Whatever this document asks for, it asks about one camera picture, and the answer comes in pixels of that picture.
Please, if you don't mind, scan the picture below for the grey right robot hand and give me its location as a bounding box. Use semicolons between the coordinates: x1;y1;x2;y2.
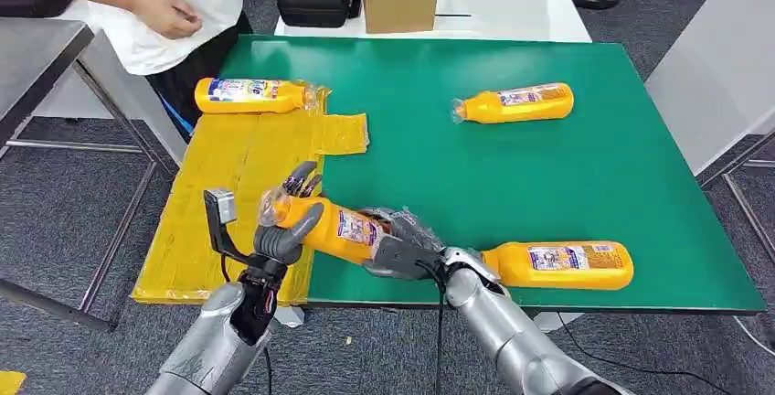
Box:
360;206;451;282

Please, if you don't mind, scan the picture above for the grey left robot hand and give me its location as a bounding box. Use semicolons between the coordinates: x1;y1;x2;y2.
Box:
252;160;325;267

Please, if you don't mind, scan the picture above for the person's right hand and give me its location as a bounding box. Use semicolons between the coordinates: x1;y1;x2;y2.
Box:
130;0;205;41

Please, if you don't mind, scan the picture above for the orange plastic bottle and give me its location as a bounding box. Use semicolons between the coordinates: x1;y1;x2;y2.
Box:
481;240;635;292
451;81;576;125
257;188;388;266
193;77;323;116

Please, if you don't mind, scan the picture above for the white table leg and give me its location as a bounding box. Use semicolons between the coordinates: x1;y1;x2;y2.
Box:
272;305;306;329
534;312;584;334

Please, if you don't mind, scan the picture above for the yellow plastic sheet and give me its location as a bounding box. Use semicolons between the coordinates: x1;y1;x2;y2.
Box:
131;86;370;308

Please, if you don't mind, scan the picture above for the white table with panel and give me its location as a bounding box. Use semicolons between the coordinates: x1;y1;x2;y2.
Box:
33;0;189;167

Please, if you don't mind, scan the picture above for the green table mat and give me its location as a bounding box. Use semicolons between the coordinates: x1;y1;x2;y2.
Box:
218;35;768;315

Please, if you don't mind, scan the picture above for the steel table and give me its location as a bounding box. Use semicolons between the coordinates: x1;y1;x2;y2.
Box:
0;16;180;334

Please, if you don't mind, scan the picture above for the yellow floor tape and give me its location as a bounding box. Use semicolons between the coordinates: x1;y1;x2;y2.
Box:
0;370;27;395

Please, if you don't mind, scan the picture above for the white side table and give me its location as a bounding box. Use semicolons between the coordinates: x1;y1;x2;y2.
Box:
643;0;775;266

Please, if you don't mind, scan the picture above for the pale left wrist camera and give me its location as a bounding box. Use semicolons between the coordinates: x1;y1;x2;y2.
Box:
203;187;238;227

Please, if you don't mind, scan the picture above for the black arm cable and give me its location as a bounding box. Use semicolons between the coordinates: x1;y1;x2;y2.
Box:
416;259;451;395

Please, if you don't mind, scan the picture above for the blue strap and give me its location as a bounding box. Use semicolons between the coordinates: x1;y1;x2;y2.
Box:
158;93;196;138

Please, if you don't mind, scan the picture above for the black floor cable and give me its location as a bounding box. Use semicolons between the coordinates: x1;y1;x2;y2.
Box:
556;313;729;395

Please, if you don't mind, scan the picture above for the white floor cable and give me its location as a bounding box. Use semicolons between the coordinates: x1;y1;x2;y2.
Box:
732;316;775;358

